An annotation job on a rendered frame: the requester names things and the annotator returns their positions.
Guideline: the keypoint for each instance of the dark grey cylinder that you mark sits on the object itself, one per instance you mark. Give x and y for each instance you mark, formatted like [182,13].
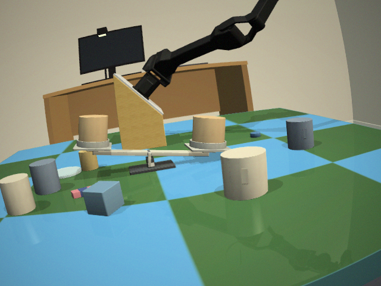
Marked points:
[300,133]
[45,177]

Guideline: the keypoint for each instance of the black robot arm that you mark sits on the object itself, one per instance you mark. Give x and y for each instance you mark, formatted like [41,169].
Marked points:
[225,36]

